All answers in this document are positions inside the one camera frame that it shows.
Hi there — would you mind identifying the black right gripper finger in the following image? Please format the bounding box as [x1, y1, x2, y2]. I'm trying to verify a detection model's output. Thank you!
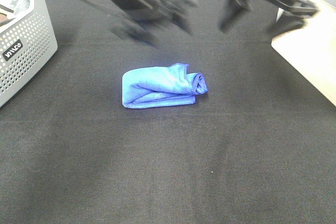
[219, 0, 250, 33]

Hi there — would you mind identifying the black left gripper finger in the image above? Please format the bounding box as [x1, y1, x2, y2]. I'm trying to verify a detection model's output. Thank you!
[110, 18, 158, 47]
[169, 8, 193, 35]

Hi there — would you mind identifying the blue microfibre towel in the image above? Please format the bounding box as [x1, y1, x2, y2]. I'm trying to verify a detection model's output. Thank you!
[122, 63, 208, 109]

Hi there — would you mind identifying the white plastic storage basket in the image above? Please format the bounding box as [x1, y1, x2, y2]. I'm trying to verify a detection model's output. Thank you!
[271, 0, 335, 104]

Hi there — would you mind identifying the grey perforated laundry basket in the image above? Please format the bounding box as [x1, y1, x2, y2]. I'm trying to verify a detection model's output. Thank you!
[1, 0, 58, 105]

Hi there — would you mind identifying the grey towel in basket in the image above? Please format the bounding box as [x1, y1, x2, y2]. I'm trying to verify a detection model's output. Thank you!
[1, 0, 30, 16]

